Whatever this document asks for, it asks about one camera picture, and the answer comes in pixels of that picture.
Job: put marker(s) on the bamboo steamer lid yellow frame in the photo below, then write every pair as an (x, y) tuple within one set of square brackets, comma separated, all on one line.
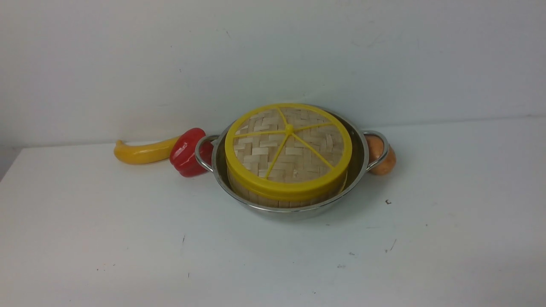
[(297, 134)]

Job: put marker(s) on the bamboo steamer basket yellow rim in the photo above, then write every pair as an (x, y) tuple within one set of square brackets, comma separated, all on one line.
[(287, 187)]

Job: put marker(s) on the stainless steel pot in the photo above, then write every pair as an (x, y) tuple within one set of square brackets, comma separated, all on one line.
[(370, 149)]

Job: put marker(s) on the red bell pepper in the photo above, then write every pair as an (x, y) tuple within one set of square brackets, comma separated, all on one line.
[(182, 156)]

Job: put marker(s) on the yellow banana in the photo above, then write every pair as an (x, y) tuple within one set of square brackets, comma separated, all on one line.
[(144, 154)]

